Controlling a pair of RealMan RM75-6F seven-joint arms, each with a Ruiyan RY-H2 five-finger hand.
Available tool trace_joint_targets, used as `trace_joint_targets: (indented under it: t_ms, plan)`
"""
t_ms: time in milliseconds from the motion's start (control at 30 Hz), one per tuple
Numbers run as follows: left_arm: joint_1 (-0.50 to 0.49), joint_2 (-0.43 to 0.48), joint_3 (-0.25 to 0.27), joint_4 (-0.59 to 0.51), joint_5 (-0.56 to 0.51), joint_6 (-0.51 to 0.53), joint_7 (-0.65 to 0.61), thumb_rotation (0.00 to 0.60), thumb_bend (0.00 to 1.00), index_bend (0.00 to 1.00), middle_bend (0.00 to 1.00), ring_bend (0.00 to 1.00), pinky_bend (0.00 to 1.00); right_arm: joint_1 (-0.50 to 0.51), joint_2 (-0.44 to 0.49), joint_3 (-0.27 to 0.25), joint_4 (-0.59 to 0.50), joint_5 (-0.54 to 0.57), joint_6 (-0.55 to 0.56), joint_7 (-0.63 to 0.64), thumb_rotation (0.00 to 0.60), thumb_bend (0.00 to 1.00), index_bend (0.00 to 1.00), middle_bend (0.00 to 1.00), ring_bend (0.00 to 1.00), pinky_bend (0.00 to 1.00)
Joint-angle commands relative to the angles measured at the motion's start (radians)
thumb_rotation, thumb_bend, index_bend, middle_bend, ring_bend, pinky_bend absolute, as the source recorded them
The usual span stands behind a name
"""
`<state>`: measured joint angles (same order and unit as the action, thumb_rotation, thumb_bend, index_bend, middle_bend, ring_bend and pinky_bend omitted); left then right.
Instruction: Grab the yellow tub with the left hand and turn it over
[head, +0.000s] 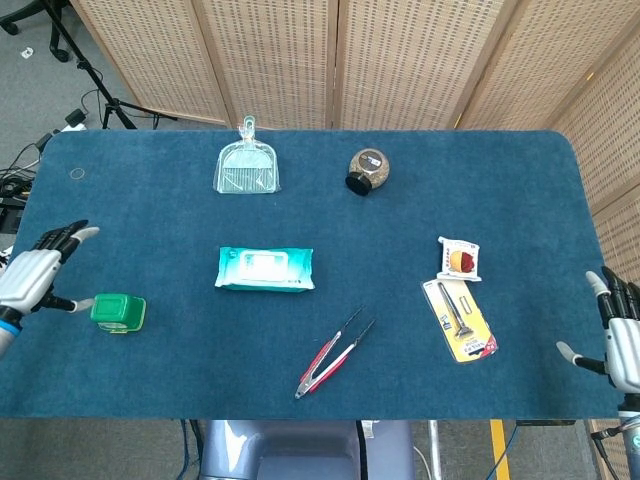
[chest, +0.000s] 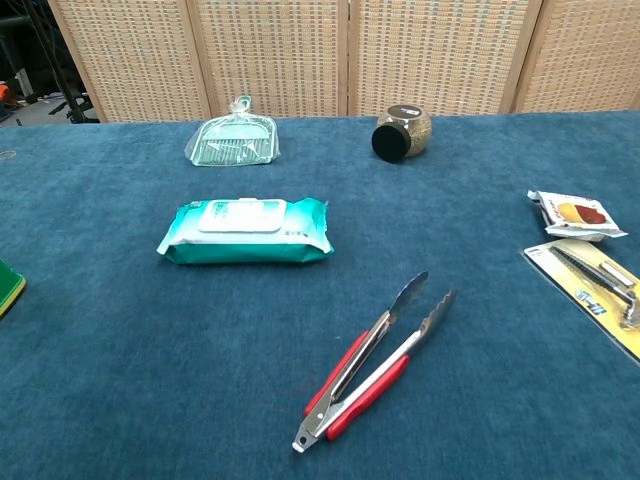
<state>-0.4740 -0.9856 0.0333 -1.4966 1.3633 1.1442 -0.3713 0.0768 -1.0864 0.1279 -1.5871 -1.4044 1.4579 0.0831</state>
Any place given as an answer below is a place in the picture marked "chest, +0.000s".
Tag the woven wooden folding screen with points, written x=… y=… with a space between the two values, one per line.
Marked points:
x=280 y=55

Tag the teal wet wipes pack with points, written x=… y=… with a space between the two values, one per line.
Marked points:
x=240 y=235

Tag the blue carpet table mat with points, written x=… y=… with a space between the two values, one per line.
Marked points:
x=150 y=350

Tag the orange plastic item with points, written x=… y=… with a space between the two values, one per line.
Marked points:
x=4 y=95

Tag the razor in yellow blister pack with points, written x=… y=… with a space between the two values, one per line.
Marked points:
x=590 y=280

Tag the yellow green small box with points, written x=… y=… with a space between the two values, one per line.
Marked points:
x=7 y=290

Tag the black tripod stand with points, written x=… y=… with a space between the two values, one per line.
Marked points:
x=75 y=105

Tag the bagged mint dustpan set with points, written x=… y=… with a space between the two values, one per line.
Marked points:
x=235 y=142

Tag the glass jar with black lid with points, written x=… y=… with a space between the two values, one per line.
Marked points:
x=400 y=135

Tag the white snack packet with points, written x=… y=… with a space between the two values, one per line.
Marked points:
x=580 y=215

